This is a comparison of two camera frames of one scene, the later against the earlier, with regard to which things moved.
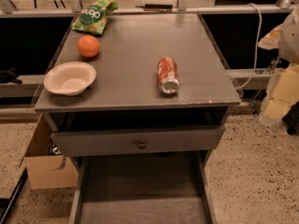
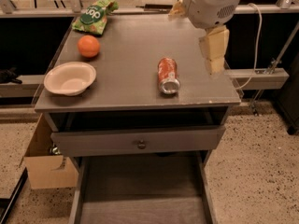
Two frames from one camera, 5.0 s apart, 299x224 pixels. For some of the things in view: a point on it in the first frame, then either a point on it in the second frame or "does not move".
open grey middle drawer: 143,189 does not move
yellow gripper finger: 271,40 -> 177,9
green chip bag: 93,20 does not move
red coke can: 168,82 does not move
